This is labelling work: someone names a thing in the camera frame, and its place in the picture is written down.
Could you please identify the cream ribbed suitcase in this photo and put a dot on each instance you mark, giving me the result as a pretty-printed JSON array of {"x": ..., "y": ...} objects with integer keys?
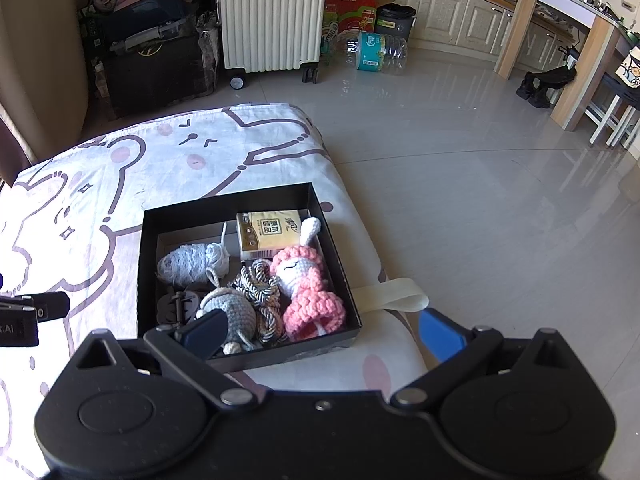
[{"x": 270, "y": 15}]

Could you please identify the brown curtain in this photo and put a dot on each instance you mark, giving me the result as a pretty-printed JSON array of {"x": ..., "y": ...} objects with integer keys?
[{"x": 40, "y": 85}]

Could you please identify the grey crocheted ball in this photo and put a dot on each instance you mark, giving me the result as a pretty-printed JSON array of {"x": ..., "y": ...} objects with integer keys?
[{"x": 230, "y": 310}]

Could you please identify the black hair claw clip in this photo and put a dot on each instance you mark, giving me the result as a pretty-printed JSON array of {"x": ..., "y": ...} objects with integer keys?
[{"x": 175, "y": 307}]

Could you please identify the green printed carton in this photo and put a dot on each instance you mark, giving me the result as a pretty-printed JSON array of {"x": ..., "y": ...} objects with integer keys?
[{"x": 330, "y": 30}]

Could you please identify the dark blue bag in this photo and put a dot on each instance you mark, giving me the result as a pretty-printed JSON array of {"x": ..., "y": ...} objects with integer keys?
[{"x": 145, "y": 17}]

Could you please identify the cartoon bear printed blanket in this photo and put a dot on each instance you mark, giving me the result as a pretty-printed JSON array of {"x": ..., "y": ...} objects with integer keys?
[{"x": 175, "y": 160}]

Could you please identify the yellow tissue pack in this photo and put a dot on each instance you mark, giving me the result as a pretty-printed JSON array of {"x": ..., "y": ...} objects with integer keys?
[{"x": 265, "y": 232}]

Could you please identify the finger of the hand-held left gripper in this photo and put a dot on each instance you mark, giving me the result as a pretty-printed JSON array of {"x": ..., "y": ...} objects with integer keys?
[{"x": 50, "y": 305}]

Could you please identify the pink crochet doll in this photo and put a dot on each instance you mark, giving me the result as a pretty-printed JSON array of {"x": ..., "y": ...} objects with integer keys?
[{"x": 310, "y": 305}]

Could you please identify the black trash bin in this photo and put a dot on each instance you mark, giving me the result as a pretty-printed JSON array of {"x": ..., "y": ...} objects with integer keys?
[{"x": 395, "y": 22}]

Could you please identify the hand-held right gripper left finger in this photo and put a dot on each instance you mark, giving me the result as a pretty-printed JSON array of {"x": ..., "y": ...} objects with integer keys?
[{"x": 205, "y": 332}]

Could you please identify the cartoon print bag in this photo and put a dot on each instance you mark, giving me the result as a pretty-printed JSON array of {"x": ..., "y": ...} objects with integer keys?
[{"x": 631, "y": 66}]

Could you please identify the black cardboard box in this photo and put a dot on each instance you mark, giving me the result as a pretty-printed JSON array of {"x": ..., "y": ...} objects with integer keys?
[{"x": 150, "y": 240}]

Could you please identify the cream kitchen cabinets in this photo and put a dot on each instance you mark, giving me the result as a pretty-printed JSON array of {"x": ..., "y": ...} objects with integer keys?
[{"x": 450, "y": 15}]

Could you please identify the white-legged stool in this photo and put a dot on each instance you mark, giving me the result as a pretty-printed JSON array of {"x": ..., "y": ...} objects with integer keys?
[{"x": 607, "y": 105}]

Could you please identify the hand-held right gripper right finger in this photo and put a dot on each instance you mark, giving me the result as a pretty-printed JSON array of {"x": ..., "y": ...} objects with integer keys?
[{"x": 442, "y": 332}]

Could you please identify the wooden bar table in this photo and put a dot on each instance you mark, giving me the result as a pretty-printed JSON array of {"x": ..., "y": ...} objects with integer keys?
[{"x": 517, "y": 25}]

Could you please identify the black shoe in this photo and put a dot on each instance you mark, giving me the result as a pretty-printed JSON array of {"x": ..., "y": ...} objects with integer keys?
[
  {"x": 541, "y": 96},
  {"x": 526, "y": 87}
]

